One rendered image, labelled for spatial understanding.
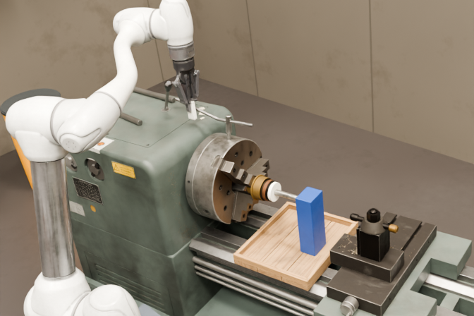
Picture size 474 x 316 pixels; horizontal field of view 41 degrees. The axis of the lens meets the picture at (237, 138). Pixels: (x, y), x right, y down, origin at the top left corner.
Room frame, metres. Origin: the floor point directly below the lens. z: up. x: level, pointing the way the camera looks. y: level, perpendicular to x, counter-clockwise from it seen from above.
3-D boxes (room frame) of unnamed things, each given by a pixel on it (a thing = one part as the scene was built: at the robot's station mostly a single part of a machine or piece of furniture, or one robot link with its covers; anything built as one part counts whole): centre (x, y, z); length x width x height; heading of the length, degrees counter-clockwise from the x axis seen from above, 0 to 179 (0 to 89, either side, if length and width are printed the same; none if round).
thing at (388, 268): (1.55, -0.35, 1.00); 0.20 x 0.10 x 0.05; 50
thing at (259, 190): (1.89, -0.06, 1.08); 0.09 x 0.09 x 0.09; 50
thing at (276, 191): (1.82, -0.15, 1.08); 0.13 x 0.07 x 0.07; 50
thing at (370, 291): (1.58, -0.41, 0.95); 0.43 x 0.18 x 0.04; 140
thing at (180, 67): (2.09, 0.15, 1.48); 0.08 x 0.07 x 0.09; 140
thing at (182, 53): (2.09, 0.15, 1.56); 0.09 x 0.09 x 0.06
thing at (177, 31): (2.10, 0.16, 1.67); 0.13 x 0.11 x 0.16; 62
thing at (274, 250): (1.81, -0.16, 0.89); 0.36 x 0.30 x 0.04; 140
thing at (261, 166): (2.01, -0.06, 1.09); 0.12 x 0.11 x 0.05; 140
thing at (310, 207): (1.77, -0.21, 1.00); 0.08 x 0.06 x 0.23; 140
